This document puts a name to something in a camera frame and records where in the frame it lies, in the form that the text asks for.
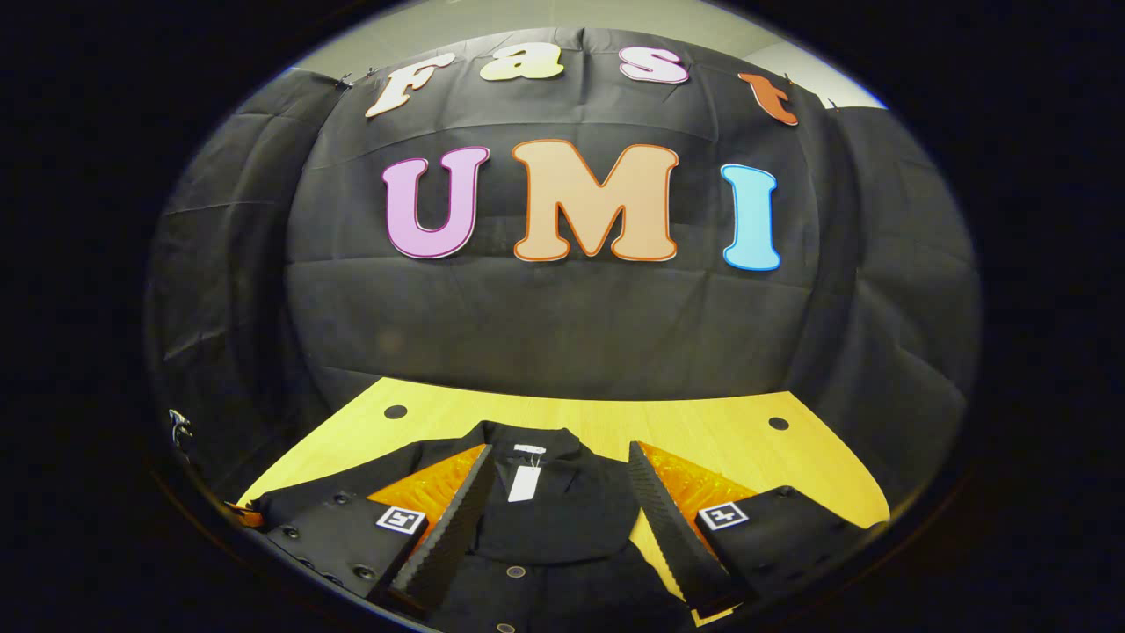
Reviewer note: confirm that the black button shirt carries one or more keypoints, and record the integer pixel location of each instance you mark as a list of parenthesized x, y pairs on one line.
[(554, 527)]

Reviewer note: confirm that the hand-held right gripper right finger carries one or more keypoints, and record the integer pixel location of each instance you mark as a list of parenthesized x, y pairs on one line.
[(677, 545)]

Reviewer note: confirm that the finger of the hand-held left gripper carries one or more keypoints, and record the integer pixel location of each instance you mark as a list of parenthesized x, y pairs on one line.
[(244, 515)]

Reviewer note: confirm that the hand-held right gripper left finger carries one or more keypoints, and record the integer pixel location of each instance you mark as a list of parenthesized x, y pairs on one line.
[(448, 536)]

